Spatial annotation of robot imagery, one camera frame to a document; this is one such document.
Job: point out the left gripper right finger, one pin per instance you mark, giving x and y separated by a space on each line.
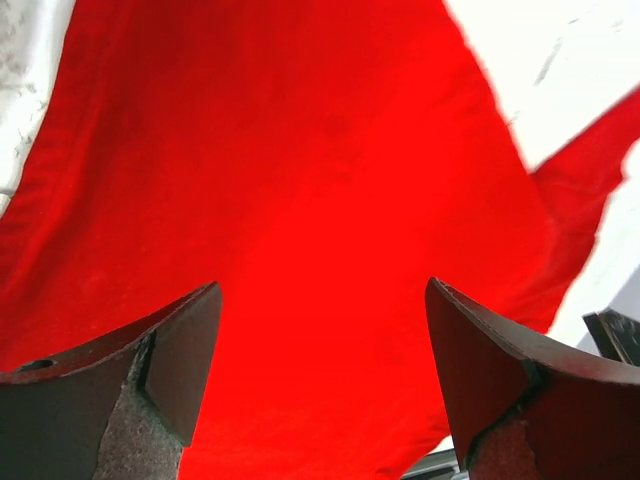
521 405

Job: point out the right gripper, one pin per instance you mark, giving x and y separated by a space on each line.
616 335

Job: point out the bright red t shirt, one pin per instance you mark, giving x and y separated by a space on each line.
320 161

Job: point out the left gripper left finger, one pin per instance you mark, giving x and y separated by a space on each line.
122 406

